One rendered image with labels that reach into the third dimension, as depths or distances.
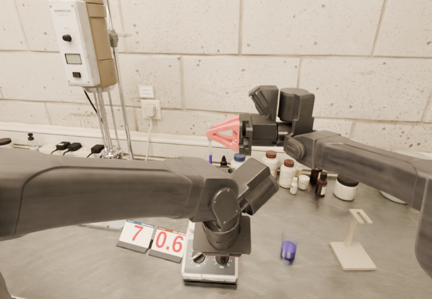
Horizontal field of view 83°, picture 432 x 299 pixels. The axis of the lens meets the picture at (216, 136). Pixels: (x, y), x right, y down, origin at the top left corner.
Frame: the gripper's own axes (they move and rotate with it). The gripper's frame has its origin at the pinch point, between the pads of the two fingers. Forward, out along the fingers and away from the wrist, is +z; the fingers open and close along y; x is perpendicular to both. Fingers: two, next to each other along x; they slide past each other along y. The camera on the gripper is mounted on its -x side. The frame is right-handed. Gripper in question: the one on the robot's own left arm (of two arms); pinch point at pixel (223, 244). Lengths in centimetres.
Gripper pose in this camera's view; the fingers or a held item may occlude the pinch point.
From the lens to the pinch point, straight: 55.8
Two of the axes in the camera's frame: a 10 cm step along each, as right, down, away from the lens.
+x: -0.5, 8.1, -5.9
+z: 0.5, 5.9, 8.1
